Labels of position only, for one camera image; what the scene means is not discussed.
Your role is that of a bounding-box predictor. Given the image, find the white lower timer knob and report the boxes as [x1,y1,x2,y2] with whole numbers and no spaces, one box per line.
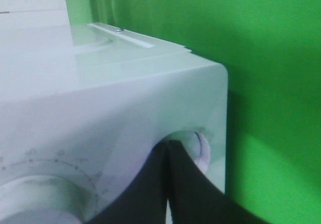
[1,175,88,223]

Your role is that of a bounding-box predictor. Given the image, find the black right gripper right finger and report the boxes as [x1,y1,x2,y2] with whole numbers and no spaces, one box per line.
[167,140,268,223]

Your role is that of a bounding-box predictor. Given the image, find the white door release button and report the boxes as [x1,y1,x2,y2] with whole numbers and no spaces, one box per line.
[171,131,211,174]

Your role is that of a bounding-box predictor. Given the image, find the white microwave oven body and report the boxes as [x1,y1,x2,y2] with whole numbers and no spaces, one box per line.
[1,23,228,223]

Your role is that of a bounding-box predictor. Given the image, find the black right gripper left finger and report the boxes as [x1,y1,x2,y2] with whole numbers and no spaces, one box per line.
[87,142,168,223]

